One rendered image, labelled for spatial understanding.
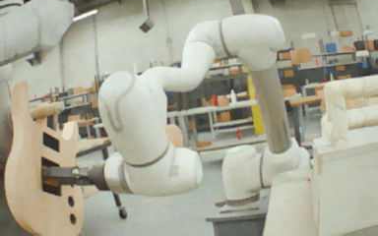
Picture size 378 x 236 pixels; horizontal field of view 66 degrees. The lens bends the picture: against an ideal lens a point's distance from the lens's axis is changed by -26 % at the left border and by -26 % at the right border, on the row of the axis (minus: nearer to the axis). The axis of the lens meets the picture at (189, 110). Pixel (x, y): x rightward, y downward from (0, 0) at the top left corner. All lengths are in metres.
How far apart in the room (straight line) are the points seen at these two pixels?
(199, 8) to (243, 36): 11.14
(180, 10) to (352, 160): 11.93
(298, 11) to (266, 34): 10.92
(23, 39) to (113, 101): 0.33
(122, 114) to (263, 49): 0.60
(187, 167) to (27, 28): 0.50
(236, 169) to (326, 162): 0.95
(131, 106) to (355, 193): 0.44
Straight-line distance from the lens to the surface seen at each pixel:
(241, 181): 1.51
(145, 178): 0.75
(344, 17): 12.30
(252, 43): 1.13
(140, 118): 0.66
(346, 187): 0.61
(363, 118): 0.77
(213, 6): 12.18
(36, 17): 0.83
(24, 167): 0.88
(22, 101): 0.91
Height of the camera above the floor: 1.23
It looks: 3 degrees down
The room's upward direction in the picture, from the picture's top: 9 degrees counter-clockwise
